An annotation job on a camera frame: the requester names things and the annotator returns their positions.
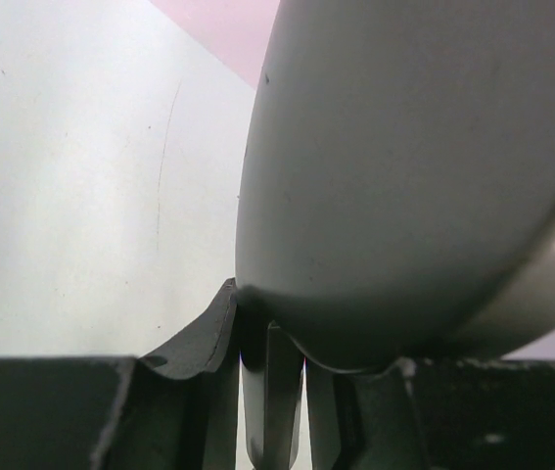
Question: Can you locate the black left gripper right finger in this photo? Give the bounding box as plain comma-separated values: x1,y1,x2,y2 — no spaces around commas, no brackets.
306,361,429,469

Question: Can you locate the grey shower head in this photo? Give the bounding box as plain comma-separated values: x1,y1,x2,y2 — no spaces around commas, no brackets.
234,0,555,470

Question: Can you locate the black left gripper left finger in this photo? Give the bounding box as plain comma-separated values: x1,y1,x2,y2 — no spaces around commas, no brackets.
93,279,239,469

